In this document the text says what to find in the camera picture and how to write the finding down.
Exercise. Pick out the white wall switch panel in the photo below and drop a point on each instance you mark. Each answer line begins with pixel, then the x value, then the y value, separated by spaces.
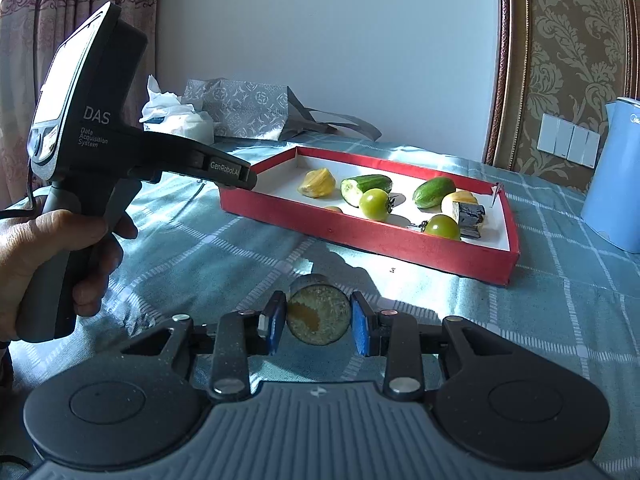
pixel 568 141

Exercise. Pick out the cut cucumber piece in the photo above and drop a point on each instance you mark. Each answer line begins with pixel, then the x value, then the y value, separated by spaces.
pixel 352 189

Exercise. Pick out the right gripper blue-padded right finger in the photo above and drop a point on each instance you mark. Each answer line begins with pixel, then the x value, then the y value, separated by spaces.
pixel 401 340

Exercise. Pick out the tissue pack with cat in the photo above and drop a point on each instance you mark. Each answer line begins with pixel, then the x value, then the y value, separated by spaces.
pixel 167 113

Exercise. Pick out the red shallow cardboard box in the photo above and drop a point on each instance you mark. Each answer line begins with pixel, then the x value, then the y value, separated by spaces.
pixel 396 232

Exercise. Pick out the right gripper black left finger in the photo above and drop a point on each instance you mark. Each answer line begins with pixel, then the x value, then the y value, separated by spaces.
pixel 237 336

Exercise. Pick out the brown patterned curtain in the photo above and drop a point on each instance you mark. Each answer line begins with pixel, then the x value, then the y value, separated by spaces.
pixel 31 31

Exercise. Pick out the large yellow starfruit chunk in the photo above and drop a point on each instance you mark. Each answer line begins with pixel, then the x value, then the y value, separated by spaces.
pixel 317 183

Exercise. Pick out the grey patterned gift bag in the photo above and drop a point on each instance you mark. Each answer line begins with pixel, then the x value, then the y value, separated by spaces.
pixel 272 112

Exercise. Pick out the teal checked tablecloth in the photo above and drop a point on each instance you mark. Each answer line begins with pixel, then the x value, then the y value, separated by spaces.
pixel 572 297

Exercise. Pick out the green tomato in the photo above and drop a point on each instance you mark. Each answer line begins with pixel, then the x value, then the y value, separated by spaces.
pixel 441 225
pixel 376 204

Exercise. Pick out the blue electric kettle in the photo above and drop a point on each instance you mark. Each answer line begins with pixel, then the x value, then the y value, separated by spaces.
pixel 612 204

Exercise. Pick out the dark eggplant piece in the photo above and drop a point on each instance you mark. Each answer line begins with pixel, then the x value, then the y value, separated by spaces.
pixel 470 219

